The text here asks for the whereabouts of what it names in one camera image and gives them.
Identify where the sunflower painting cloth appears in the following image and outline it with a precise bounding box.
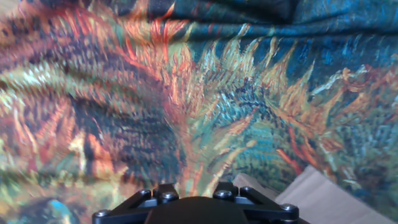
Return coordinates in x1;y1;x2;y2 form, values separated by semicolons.
0;0;398;224

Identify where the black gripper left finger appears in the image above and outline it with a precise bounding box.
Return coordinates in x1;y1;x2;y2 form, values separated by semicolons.
91;182;180;224

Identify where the brown cardboard box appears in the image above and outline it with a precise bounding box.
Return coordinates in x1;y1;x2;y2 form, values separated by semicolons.
231;164;398;224

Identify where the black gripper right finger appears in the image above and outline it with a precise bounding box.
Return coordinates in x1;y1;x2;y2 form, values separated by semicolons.
212;181;300;224

